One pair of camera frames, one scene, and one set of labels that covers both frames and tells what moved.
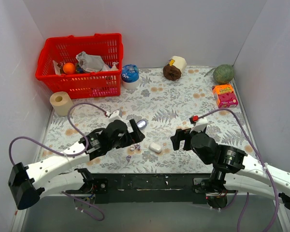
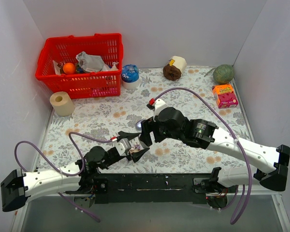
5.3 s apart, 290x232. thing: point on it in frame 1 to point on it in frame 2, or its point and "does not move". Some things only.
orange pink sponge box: (225, 96) does not move
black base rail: (143, 188) does not move
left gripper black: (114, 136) to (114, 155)
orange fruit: (68, 68) does not move
